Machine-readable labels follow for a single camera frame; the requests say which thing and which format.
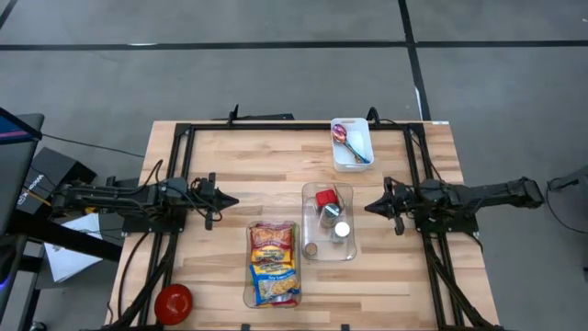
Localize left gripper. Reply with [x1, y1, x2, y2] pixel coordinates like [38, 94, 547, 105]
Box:
[183, 172, 240, 222]

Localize red bowl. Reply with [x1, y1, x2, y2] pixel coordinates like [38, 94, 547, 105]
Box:
[153, 282, 195, 326]

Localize white paper sheet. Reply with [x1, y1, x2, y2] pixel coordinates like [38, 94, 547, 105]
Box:
[43, 212, 105, 284]

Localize red-lidded spice container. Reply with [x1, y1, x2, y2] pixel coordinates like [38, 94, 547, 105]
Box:
[314, 188, 339, 209]

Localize red roast beef ramen pack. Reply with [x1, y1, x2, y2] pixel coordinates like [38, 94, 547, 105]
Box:
[266, 296, 300, 308]

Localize glass spice jar white label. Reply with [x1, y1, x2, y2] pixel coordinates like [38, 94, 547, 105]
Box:
[320, 202, 342, 229]

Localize black floor cable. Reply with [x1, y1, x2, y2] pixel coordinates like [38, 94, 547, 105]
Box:
[545, 176, 588, 240]

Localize blue-handled spoon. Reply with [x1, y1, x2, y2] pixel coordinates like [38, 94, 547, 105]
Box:
[344, 140, 372, 166]

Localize clear plastic storage bin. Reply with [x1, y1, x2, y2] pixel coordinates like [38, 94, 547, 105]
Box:
[243, 220, 303, 310]
[301, 181, 358, 262]

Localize blue ramen pack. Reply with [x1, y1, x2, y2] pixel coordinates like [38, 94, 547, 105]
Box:
[249, 259, 302, 306]

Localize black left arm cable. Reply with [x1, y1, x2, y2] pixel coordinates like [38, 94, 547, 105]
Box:
[137, 158, 224, 222]

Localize white rectangular tray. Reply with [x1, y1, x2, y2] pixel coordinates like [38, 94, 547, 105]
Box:
[330, 117, 376, 174]

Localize black box white lettering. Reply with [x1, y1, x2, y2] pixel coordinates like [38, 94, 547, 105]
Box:
[17, 145, 97, 217]

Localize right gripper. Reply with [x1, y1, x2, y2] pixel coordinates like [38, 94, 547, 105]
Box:
[365, 177, 417, 220]

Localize iridescent rainbow spoon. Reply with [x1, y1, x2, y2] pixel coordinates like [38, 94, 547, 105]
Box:
[332, 122, 364, 163]

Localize white-capped spice jar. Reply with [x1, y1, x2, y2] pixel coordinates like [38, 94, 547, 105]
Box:
[331, 221, 352, 245]

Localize orange red ramen pack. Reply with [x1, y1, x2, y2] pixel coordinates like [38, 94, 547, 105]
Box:
[249, 222, 295, 264]

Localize black metal table frame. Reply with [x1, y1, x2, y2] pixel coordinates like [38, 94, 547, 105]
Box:
[98, 120, 506, 331]

